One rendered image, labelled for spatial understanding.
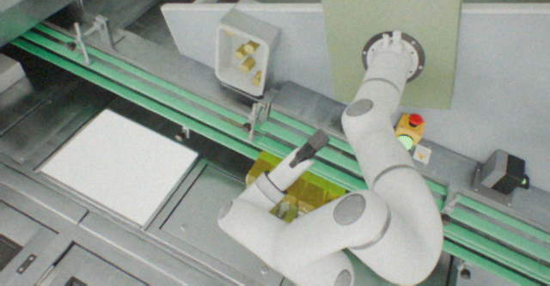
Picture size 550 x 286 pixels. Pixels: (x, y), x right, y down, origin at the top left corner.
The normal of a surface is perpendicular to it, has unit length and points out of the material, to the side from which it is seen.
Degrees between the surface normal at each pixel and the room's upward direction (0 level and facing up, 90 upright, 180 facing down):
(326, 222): 78
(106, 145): 90
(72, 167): 90
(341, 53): 4
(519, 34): 0
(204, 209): 90
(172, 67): 90
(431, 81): 4
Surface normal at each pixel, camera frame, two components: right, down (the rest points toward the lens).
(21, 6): 0.89, 0.41
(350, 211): -0.60, -0.59
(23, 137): 0.13, -0.61
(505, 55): -0.43, 0.67
